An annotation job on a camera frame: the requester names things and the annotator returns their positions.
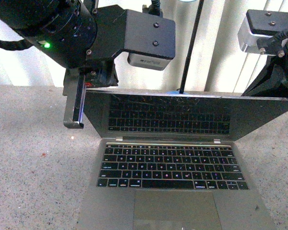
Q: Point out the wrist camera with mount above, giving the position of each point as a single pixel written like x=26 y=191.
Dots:
x=148 y=39
x=264 y=32

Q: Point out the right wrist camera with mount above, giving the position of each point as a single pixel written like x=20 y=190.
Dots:
x=264 y=32

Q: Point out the silver laptop with black keyboard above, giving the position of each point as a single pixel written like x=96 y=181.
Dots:
x=169 y=162

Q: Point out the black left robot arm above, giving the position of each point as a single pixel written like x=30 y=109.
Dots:
x=65 y=31

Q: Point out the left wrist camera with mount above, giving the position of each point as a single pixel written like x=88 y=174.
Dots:
x=148 y=39

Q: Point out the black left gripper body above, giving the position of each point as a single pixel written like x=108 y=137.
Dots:
x=98 y=73

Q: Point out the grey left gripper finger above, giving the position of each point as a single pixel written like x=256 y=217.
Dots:
x=74 y=89

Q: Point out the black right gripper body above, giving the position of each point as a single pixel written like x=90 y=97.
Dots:
x=272 y=81

